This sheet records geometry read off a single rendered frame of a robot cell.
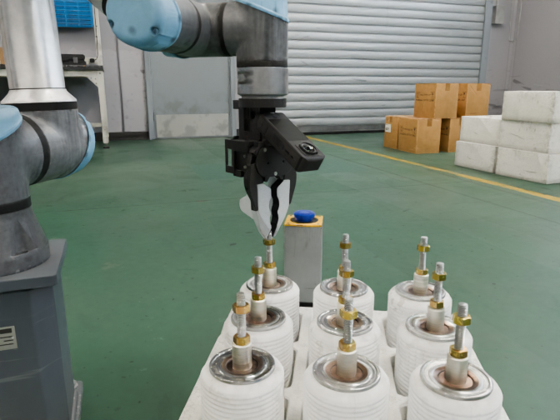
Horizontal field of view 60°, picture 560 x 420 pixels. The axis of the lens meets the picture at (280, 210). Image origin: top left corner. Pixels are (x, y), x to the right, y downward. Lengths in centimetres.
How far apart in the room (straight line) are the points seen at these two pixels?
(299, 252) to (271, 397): 40
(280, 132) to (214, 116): 509
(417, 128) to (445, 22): 284
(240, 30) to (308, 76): 535
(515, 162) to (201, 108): 355
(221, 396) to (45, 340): 36
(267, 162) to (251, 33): 18
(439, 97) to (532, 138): 134
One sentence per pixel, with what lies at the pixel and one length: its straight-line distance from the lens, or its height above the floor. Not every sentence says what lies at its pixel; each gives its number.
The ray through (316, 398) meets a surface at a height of 24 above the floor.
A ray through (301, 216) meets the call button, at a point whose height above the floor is 33.
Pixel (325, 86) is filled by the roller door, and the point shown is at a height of 58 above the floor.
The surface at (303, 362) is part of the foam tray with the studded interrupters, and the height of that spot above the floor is 18.
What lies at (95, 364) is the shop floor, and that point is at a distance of 113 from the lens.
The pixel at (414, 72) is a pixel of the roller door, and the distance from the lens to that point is 674.
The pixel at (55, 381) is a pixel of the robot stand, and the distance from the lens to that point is 87.
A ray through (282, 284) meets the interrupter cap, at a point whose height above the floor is 25.
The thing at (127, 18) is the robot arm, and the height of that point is 64.
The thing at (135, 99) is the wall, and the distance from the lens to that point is 567.
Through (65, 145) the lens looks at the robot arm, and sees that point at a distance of 88.
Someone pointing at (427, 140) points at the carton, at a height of 11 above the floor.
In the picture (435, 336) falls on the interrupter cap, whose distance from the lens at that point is 66.
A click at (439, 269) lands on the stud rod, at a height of 33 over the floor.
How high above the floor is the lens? 56
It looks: 14 degrees down
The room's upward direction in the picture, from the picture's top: straight up
